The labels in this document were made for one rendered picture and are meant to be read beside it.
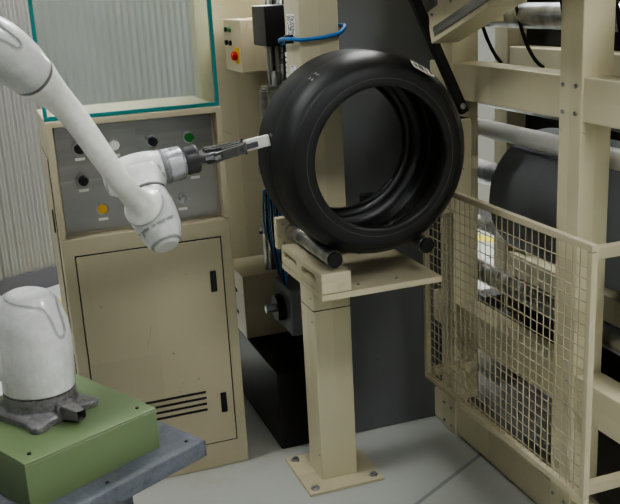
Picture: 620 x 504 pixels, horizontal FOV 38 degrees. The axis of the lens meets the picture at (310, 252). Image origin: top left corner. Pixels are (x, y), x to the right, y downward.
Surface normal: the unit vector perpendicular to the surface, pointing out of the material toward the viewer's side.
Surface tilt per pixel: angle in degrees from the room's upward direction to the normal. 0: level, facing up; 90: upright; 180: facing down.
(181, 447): 0
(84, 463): 90
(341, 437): 90
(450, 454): 0
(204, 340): 90
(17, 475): 90
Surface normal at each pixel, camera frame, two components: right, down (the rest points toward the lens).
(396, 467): -0.05, -0.96
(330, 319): 0.34, 0.25
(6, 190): 0.75, 0.15
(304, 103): -0.34, -0.19
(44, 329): 0.64, -0.06
